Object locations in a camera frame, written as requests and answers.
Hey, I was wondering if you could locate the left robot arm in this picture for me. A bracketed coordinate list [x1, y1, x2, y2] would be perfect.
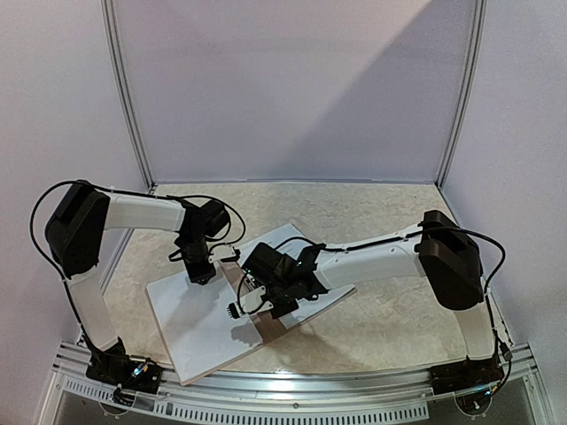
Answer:
[40, 180, 240, 384]

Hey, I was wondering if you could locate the aluminium front rail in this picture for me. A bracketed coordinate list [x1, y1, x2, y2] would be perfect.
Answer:
[51, 340, 540, 405]

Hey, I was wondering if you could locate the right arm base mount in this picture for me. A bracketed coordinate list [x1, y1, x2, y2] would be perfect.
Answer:
[428, 354, 512, 396]

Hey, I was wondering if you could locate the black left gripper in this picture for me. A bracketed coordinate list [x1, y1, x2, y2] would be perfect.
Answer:
[181, 235, 217, 286]

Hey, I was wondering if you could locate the brown paper folder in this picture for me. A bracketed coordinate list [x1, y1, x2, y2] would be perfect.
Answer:
[168, 263, 303, 386]

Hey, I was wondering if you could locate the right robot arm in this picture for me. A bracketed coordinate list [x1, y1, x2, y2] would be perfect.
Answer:
[228, 210, 509, 386]

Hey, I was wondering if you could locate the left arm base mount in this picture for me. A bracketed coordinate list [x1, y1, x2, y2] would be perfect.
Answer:
[86, 352, 164, 394]

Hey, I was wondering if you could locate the perforated white cable tray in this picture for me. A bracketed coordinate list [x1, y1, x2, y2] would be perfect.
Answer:
[52, 377, 430, 424]

